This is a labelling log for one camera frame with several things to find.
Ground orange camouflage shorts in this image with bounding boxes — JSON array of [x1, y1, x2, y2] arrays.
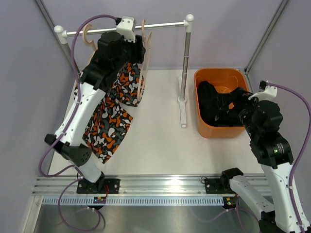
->
[[83, 63, 145, 164]]

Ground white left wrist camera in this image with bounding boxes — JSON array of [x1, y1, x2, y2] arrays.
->
[[116, 16, 136, 43]]

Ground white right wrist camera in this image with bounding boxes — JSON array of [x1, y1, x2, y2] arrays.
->
[[248, 81, 277, 101]]

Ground black shorts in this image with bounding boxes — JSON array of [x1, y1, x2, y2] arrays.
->
[[197, 81, 242, 127]]

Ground purple floor cable left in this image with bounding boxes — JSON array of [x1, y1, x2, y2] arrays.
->
[[57, 178, 106, 233]]

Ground white slotted cable duct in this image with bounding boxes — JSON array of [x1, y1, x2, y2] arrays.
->
[[42, 196, 224, 206]]

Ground aluminium mounting rail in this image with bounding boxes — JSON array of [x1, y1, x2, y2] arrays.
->
[[33, 175, 274, 198]]

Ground orange plastic basket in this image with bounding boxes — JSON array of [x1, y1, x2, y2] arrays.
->
[[193, 67, 250, 138]]

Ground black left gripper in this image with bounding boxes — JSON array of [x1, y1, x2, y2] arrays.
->
[[112, 33, 145, 72]]

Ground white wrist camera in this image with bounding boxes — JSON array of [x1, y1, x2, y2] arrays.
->
[[248, 81, 277, 101], [116, 16, 136, 43]]

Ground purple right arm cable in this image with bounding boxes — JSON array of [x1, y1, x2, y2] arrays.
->
[[266, 82, 311, 233]]

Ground purple floor cable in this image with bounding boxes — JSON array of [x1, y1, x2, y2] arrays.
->
[[57, 178, 106, 233], [191, 194, 263, 233]]

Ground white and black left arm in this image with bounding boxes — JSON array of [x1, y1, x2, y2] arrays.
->
[[44, 32, 146, 194]]

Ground purple floor cable right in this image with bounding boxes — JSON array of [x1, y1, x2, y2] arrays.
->
[[191, 194, 263, 233]]

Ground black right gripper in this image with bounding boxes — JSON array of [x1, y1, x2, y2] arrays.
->
[[217, 86, 264, 139]]

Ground silver clothes rack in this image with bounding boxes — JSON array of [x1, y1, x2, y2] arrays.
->
[[54, 14, 194, 128]]

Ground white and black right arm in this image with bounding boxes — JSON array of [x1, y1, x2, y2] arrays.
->
[[220, 87, 311, 233]]

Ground wooden hanger with camo shorts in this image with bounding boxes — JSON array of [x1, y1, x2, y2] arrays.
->
[[82, 23, 98, 61]]

